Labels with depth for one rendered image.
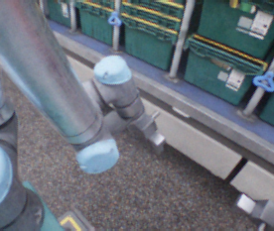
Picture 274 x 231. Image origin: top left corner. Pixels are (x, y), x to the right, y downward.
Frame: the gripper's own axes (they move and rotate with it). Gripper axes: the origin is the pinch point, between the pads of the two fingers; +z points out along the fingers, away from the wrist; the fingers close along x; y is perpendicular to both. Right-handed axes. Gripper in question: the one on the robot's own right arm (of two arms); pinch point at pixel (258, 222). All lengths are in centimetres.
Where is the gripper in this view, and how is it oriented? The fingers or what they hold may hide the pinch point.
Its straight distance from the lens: 65.1
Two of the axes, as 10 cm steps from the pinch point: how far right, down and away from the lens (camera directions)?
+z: 0.3, 4.2, 9.1
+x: 7.9, 5.5, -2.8
